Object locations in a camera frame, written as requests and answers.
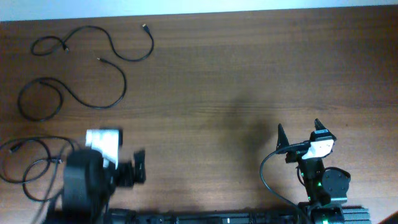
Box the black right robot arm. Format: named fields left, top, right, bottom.
left=276, top=119, right=351, bottom=223

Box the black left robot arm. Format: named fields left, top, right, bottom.
left=44, top=149, right=146, bottom=224

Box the black right camera cable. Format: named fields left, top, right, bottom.
left=259, top=141, right=312, bottom=224

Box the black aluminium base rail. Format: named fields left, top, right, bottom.
left=102, top=207, right=371, bottom=224

